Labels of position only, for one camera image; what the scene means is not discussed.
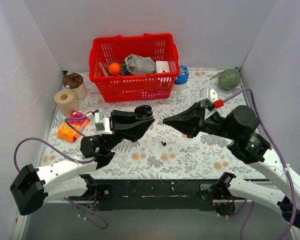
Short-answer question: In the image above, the blue white wipes canister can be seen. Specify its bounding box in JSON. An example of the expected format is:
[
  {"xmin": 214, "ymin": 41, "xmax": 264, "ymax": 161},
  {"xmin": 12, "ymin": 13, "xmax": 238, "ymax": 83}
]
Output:
[{"xmin": 172, "ymin": 65, "xmax": 189, "ymax": 92}]

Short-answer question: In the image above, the crumpled grey paper bag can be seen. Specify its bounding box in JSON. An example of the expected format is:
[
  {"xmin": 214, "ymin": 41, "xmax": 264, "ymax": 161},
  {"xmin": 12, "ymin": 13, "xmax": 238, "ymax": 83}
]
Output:
[{"xmin": 124, "ymin": 53, "xmax": 156, "ymax": 75}]

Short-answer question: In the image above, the red plastic shopping basket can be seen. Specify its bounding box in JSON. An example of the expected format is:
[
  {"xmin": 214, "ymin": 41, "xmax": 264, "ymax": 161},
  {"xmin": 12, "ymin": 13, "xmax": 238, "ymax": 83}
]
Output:
[{"xmin": 89, "ymin": 33, "xmax": 180, "ymax": 103}]

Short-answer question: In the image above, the floral patterned table mat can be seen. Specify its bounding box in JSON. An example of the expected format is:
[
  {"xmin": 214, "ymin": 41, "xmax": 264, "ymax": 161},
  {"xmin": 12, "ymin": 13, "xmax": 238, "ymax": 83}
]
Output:
[{"xmin": 47, "ymin": 68, "xmax": 265, "ymax": 179}]

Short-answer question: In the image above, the orange pink candy box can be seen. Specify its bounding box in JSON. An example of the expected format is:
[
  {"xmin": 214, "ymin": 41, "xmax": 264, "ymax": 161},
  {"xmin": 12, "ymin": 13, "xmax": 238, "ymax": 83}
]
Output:
[{"xmin": 56, "ymin": 110, "xmax": 90, "ymax": 143}]

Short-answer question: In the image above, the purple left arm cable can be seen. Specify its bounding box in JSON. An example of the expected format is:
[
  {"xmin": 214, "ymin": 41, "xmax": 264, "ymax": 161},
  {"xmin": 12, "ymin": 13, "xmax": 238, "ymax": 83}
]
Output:
[{"xmin": 13, "ymin": 116, "xmax": 110, "ymax": 230}]

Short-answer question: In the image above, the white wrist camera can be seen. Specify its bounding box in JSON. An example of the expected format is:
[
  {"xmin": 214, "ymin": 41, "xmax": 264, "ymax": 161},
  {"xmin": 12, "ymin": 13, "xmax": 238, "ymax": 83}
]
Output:
[
  {"xmin": 86, "ymin": 110, "xmax": 113, "ymax": 135},
  {"xmin": 199, "ymin": 87, "xmax": 224, "ymax": 120}
]

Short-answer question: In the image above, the green netted melon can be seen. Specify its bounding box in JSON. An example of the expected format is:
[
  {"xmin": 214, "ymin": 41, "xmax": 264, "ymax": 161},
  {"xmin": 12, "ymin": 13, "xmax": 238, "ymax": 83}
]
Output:
[{"xmin": 210, "ymin": 69, "xmax": 241, "ymax": 91}]

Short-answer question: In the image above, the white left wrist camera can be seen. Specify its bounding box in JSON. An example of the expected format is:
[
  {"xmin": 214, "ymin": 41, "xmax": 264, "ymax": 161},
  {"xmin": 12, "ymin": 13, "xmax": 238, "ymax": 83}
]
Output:
[{"xmin": 86, "ymin": 110, "xmax": 113, "ymax": 135}]

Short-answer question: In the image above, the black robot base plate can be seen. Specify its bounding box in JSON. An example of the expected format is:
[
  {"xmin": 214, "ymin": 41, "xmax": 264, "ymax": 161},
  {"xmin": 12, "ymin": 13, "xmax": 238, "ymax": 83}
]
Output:
[{"xmin": 70, "ymin": 179, "xmax": 238, "ymax": 216}]

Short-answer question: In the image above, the orange fruit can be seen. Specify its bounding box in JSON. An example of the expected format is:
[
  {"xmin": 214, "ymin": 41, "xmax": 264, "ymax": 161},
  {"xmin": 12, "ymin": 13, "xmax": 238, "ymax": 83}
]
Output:
[{"xmin": 108, "ymin": 62, "xmax": 122, "ymax": 76}]

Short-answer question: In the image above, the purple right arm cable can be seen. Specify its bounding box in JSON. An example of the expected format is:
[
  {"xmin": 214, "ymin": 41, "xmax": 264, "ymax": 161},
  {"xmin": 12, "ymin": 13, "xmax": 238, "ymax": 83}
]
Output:
[{"xmin": 221, "ymin": 87, "xmax": 298, "ymax": 240}]

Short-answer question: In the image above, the white small box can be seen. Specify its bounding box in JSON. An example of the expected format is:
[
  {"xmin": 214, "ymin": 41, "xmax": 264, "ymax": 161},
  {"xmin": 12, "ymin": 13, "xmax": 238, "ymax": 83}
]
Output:
[{"xmin": 155, "ymin": 60, "xmax": 170, "ymax": 73}]

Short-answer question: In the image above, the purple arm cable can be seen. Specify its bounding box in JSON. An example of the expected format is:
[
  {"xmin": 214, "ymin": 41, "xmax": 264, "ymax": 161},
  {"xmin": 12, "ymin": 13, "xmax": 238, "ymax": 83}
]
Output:
[
  {"xmin": 13, "ymin": 116, "xmax": 110, "ymax": 230},
  {"xmin": 221, "ymin": 87, "xmax": 298, "ymax": 240}
]

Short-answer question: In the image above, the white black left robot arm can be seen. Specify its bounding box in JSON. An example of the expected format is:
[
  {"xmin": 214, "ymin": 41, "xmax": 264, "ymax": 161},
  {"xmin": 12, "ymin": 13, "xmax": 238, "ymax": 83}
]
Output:
[{"xmin": 10, "ymin": 105, "xmax": 155, "ymax": 216}]

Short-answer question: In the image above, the brown topped paper roll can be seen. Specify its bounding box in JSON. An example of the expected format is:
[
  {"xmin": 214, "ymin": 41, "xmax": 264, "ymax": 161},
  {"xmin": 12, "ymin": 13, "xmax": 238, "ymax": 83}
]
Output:
[{"xmin": 62, "ymin": 72, "xmax": 88, "ymax": 100}]

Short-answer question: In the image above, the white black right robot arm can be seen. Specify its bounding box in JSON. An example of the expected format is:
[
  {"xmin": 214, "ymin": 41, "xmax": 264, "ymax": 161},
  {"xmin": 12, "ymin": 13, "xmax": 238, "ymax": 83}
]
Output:
[{"xmin": 163, "ymin": 99, "xmax": 300, "ymax": 229}]

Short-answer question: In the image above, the beige toilet paper roll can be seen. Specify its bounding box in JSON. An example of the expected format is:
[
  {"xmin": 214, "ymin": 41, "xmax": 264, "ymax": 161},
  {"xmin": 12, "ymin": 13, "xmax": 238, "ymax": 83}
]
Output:
[{"xmin": 54, "ymin": 89, "xmax": 80, "ymax": 116}]

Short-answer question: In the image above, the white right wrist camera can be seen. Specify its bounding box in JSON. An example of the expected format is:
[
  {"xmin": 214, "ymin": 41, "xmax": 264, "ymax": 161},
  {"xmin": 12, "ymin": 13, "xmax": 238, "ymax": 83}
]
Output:
[{"xmin": 199, "ymin": 87, "xmax": 224, "ymax": 120}]

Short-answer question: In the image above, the black earbud charging case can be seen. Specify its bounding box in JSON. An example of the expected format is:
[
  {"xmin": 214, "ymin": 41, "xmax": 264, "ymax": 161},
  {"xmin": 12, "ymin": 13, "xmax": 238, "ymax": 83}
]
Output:
[{"xmin": 134, "ymin": 105, "xmax": 153, "ymax": 120}]

